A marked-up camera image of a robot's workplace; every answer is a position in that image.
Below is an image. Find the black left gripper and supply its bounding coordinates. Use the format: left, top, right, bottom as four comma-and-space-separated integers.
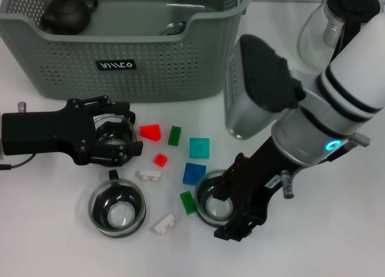
0, 94, 144, 167

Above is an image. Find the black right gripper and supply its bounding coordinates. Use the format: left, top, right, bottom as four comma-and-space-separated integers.
213, 136, 302, 243

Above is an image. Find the glass teacup with black holder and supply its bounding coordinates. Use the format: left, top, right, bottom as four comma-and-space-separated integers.
194, 169, 241, 230
90, 113, 137, 166
158, 20, 188, 37
87, 169, 147, 239

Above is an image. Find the red sloped toy block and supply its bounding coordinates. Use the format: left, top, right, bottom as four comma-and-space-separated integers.
139, 123, 162, 142

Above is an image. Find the small red square block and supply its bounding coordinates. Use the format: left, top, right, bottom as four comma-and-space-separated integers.
153, 153, 168, 168

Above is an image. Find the grey-green perforated storage bin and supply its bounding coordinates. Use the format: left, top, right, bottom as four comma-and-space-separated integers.
0, 0, 253, 102

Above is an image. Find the green toy brick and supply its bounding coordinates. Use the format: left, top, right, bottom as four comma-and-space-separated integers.
167, 126, 183, 147
179, 190, 196, 215

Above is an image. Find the white toy brick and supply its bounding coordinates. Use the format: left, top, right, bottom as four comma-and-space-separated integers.
149, 214, 176, 236
135, 168, 163, 184

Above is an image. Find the blue square toy plate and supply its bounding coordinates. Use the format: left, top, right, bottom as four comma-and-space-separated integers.
182, 162, 208, 186

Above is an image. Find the teal square toy plate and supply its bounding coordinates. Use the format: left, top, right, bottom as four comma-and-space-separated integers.
188, 137, 211, 160

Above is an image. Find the black clay teapot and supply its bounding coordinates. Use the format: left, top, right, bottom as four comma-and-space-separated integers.
40, 0, 99, 36

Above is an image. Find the right arm cable with connector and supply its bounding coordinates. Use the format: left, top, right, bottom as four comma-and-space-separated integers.
281, 132, 371, 199

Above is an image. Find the arm cable with connector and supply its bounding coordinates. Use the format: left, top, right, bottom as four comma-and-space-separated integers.
281, 132, 371, 199
0, 153, 35, 170

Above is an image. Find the left arm cable with connector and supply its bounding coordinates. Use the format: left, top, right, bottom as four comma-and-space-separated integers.
0, 153, 35, 170

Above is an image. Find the glass carafe with black handle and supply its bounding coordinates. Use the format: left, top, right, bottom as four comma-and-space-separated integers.
297, 0, 382, 73

